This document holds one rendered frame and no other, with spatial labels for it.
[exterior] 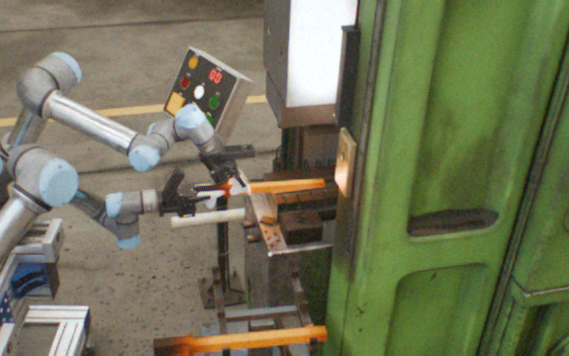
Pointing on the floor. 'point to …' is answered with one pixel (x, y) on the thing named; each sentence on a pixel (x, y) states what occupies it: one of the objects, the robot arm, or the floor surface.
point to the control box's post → (222, 243)
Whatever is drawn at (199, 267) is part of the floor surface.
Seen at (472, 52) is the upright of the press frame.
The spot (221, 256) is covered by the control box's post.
